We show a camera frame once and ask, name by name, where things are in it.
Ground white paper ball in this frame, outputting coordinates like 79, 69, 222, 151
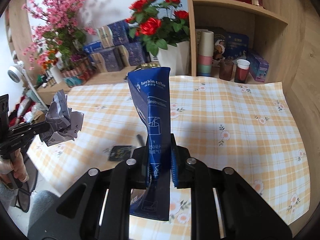
39, 90, 84, 146

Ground dark blue box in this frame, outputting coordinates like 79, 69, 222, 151
127, 67, 171, 221

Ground left hand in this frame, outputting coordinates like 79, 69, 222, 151
0, 149, 29, 185

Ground black small tin box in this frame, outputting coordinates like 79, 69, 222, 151
108, 146, 132, 162

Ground striped woven basket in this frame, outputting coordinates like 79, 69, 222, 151
61, 58, 95, 88

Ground white vase orange flowers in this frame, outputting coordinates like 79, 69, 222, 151
41, 49, 63, 83

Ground yellow plaid tablecloth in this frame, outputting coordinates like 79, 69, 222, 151
27, 76, 310, 224

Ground gold blister tray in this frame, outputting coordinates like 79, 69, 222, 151
135, 62, 160, 71

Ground white flower vase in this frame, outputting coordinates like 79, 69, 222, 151
149, 41, 190, 76

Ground dark glass cup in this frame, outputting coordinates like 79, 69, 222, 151
219, 60, 234, 81

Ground pink blossom plant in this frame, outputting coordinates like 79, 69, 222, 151
22, 0, 95, 70

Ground blue gold gift box left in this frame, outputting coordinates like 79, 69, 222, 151
90, 47, 124, 73

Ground blue gold gift box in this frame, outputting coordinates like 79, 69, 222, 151
96, 20, 130, 48
117, 42, 148, 67
90, 47, 124, 73

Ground red paper cup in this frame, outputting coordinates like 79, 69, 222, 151
234, 59, 250, 83

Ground blue gold gift box right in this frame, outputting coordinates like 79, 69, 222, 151
117, 42, 148, 67

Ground purple box on shelf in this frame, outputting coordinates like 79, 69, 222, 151
247, 50, 269, 83

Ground stack of pastel cups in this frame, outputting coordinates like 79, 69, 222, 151
197, 30, 214, 76

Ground blue gold gift box upper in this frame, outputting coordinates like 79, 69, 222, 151
96, 20, 130, 48

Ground red rose bouquet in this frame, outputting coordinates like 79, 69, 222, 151
125, 0, 190, 56

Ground wooden shelf unit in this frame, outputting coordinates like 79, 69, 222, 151
187, 0, 319, 90

